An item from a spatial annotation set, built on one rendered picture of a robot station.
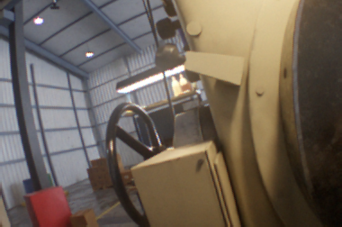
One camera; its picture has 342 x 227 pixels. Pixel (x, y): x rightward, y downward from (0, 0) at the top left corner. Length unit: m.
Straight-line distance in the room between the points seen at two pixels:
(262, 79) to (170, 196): 0.21
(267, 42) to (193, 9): 0.14
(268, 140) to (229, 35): 0.17
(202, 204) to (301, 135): 0.14
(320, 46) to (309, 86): 0.05
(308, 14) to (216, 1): 0.17
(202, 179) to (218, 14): 0.26
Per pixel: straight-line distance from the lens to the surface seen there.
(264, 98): 0.34
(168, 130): 2.61
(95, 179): 8.69
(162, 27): 0.70
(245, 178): 0.38
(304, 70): 0.28
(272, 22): 0.37
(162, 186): 0.29
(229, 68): 0.33
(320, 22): 0.30
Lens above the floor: 1.38
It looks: 6 degrees up
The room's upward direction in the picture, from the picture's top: 17 degrees counter-clockwise
